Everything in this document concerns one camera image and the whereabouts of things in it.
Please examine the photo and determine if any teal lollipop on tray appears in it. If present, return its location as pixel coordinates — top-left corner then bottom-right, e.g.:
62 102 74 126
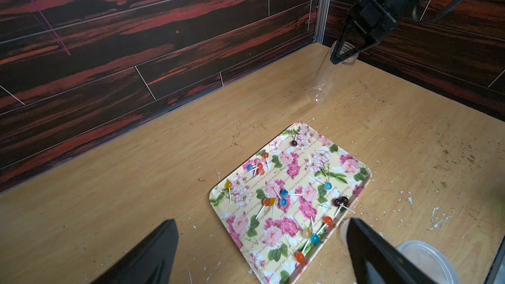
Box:
310 176 333 191

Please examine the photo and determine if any clear plastic candy jar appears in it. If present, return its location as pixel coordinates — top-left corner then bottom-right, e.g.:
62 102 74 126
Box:
308 42 358 104

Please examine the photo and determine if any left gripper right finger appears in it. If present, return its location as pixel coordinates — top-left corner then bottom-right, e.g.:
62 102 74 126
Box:
346 218 434 284

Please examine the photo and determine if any dark brown lollipop tray edge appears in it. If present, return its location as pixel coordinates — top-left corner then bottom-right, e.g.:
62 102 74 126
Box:
333 196 355 216

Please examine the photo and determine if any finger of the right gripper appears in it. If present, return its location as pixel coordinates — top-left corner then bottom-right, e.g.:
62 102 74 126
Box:
335 16 355 53
330 27 368 64

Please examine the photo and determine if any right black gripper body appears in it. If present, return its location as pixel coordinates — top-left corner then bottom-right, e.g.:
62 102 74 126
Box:
347 0 397 45

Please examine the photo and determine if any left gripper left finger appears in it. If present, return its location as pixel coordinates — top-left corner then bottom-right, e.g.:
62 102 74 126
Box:
93 219 179 283

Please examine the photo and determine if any brown lollipop on tray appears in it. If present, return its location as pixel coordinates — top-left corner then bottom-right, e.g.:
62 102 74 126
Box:
291 134 298 147

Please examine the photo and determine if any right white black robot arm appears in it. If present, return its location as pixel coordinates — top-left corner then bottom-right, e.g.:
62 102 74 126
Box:
330 0 424 64

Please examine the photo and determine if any floral pattern tray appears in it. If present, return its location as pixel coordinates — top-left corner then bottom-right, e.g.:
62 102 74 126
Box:
209 122 372 283

